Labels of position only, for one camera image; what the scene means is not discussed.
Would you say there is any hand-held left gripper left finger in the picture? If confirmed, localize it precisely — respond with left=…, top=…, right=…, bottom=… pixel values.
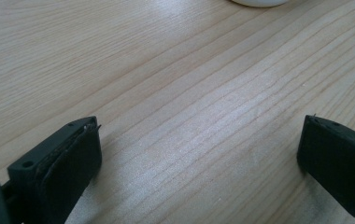
left=2, top=116, right=103, bottom=224

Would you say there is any white bowl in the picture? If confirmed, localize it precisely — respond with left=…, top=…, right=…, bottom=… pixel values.
left=230, top=0, right=290, bottom=8

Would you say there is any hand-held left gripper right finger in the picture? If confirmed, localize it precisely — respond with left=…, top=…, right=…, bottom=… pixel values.
left=296, top=114, right=355, bottom=224

